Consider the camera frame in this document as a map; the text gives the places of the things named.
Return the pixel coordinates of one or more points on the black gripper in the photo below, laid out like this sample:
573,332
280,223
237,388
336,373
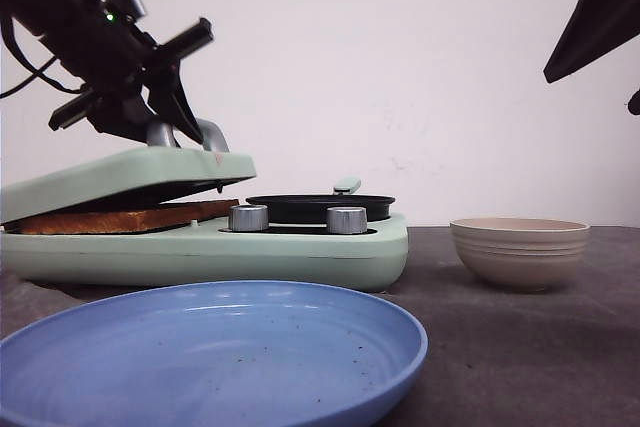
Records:
132,80

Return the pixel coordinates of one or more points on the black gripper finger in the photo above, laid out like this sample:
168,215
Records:
595,28

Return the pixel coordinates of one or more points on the bread slice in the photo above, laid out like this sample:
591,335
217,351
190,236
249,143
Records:
105,222
197,210

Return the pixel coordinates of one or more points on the beige ribbed bowl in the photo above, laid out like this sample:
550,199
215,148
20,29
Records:
527,254

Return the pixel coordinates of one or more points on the mint green breakfast maker base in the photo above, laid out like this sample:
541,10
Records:
209,251

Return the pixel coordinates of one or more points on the left silver knob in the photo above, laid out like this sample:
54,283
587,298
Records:
248,218

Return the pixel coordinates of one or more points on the silver knob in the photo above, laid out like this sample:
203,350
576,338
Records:
248,218
346,220

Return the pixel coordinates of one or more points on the right silver knob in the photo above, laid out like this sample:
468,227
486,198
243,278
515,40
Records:
346,220

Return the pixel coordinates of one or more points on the blue plate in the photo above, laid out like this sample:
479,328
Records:
243,353

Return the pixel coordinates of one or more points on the black frying pan mint handle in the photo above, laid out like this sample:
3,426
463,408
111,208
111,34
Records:
312,208

